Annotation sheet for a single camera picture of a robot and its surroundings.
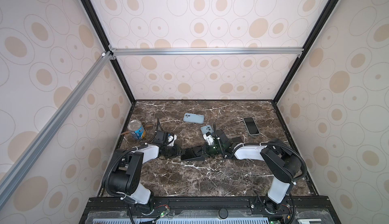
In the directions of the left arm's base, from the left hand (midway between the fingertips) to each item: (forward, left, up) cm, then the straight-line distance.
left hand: (187, 150), depth 90 cm
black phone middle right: (+9, -31, -3) cm, 33 cm away
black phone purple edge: (+21, -44, -5) cm, 49 cm away
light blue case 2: (+27, -3, -5) cm, 28 cm away
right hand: (-3, -5, +2) cm, 6 cm away
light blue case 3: (+16, -12, -2) cm, 20 cm away
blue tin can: (+10, +31, +6) cm, 33 cm away
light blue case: (+21, -44, -5) cm, 49 cm away
